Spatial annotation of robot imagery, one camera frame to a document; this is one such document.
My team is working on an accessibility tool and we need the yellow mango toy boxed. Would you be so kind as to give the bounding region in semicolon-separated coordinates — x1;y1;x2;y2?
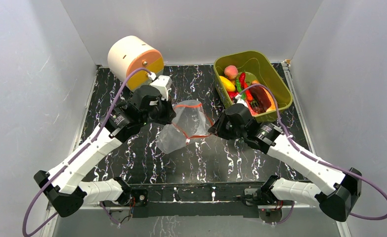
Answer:
219;76;236;92

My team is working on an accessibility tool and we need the green chili pepper toy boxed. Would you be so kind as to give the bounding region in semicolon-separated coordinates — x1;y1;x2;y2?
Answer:
235;78;244;93

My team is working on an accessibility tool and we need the clear zip top bag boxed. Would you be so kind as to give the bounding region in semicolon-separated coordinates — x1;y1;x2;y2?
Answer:
156;100;214;154

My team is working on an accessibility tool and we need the pink peach toy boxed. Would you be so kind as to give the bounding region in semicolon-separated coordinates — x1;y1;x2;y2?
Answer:
224;65;239;80

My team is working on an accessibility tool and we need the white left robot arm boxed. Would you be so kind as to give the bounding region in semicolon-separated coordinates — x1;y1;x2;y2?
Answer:
34;85;176;217

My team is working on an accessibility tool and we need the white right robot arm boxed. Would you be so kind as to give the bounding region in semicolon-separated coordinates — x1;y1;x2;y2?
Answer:
208;104;361;222

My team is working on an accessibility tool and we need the pink watermelon slice toy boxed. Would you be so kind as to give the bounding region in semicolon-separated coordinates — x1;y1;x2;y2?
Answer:
248;105;262;116

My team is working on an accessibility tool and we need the red bell pepper toy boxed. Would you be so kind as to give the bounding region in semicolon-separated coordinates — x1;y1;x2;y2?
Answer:
227;91;238;100

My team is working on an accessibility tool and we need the orange brown papaya slice toy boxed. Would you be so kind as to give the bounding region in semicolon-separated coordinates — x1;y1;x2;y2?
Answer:
248;86;276;114

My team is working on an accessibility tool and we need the red chili pepper toy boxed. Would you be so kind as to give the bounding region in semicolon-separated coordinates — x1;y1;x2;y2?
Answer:
239;73;254;102

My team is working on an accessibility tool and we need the round white drawer cabinet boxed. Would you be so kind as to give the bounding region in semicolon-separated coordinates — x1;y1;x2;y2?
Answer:
107;36;164;81

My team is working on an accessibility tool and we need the olive green plastic bin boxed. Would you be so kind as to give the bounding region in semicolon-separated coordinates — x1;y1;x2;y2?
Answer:
214;51;293;112

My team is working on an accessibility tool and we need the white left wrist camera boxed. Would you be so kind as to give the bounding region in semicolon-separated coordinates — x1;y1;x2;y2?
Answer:
150;75;172;101

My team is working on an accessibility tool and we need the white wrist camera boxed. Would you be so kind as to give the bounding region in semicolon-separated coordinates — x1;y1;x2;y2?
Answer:
150;75;172;101
234;94;249;108

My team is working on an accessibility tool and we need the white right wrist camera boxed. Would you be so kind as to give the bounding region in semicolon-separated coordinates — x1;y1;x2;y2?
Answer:
234;94;249;108

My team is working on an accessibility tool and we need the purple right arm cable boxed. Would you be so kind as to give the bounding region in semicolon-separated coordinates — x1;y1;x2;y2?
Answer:
237;83;387;221

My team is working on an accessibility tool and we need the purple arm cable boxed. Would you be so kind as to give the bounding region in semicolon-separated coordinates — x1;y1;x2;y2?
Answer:
22;68;153;237
237;83;387;221

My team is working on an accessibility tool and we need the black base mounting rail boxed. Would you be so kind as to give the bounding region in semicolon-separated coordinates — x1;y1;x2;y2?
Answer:
96;180;318;220

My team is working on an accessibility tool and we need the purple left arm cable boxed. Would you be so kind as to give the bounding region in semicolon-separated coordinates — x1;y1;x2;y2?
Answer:
22;68;153;237

